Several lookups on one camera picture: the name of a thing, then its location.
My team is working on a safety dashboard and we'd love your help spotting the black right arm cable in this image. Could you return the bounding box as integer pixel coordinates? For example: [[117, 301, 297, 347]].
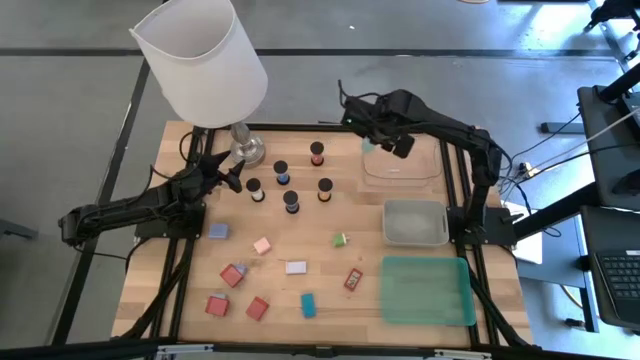
[[337, 78, 384, 109]]

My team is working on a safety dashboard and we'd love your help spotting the black side desk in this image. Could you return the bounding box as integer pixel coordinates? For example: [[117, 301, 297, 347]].
[[577, 84, 640, 211]]

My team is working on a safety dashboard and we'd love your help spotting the white sand timer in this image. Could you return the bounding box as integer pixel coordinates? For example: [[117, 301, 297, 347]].
[[245, 177, 266, 204]]

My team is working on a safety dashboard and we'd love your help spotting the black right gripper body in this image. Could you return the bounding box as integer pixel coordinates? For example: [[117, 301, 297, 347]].
[[367, 97, 404, 144]]

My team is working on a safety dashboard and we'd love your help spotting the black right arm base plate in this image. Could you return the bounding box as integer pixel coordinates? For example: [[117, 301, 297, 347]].
[[446, 204, 517, 247]]

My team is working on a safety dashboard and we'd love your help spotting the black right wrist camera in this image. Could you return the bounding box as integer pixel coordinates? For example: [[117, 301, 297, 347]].
[[341, 95, 374, 134]]

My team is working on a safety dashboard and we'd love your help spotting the black aluminium table frame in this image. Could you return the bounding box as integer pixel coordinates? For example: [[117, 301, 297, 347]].
[[47, 121, 544, 360]]

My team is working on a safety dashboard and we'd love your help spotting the silver lamp with white shade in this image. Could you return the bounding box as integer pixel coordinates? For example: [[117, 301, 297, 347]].
[[128, 0, 269, 169]]

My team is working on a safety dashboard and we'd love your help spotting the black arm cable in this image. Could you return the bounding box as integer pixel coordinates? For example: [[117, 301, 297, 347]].
[[337, 78, 384, 109], [148, 129, 204, 184]]

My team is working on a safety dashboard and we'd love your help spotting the red printed card box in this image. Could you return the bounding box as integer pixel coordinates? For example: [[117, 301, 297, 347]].
[[342, 267, 364, 293]]

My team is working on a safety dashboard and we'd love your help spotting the grey stand foot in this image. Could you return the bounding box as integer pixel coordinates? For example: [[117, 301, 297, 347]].
[[0, 217, 40, 242]]

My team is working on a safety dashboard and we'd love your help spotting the white paper sheet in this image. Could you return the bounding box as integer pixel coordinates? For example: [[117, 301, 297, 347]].
[[509, 230, 545, 265]]

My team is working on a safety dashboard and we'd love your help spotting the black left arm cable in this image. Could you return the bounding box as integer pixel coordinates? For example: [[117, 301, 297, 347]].
[[148, 129, 204, 184]]

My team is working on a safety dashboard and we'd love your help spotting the red sand timer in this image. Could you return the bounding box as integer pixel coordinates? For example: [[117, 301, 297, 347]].
[[308, 140, 326, 168]]

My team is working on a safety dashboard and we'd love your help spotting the dark blue sand timer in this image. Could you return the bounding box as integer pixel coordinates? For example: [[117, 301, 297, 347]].
[[282, 189, 301, 216]]

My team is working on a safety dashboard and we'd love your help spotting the clear plastic container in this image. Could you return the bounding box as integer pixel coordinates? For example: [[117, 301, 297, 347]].
[[357, 134, 444, 194]]

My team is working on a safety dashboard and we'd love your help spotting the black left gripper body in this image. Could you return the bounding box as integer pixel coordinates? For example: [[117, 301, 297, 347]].
[[174, 162, 224, 204]]

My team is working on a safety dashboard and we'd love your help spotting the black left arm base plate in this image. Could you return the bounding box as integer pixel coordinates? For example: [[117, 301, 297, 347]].
[[133, 198, 207, 241]]

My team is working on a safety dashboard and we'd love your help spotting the orange sand timer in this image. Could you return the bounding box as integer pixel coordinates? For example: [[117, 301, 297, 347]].
[[316, 177, 335, 204]]

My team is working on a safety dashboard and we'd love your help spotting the black tripod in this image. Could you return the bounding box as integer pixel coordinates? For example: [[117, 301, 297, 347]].
[[582, 0, 640, 76]]

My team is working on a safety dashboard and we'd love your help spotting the black laptop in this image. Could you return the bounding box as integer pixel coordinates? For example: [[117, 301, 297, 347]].
[[581, 204, 640, 332]]

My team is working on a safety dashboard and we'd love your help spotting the red plug adapter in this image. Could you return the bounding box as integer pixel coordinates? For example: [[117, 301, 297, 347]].
[[204, 292, 231, 318], [244, 295, 271, 322], [219, 261, 250, 289]]

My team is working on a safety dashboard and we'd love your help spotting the grey plastic bin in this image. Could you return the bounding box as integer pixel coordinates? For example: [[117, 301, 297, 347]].
[[381, 198, 450, 248]]

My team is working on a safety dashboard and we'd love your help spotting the teal flat box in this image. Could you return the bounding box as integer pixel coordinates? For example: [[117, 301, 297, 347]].
[[300, 292, 318, 320]]

